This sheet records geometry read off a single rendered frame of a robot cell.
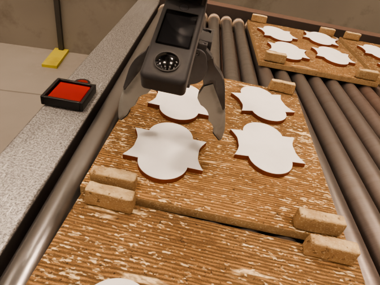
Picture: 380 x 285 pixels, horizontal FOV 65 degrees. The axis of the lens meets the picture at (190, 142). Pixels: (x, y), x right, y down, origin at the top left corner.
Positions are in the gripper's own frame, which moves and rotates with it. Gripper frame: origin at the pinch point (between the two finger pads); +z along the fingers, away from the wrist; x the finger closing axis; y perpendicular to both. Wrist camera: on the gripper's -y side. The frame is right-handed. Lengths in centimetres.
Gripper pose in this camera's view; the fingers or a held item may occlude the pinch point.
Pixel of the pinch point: (169, 133)
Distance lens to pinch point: 44.2
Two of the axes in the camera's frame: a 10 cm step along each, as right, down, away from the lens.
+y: 1.2, -5.6, 8.2
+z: -1.6, 8.0, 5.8
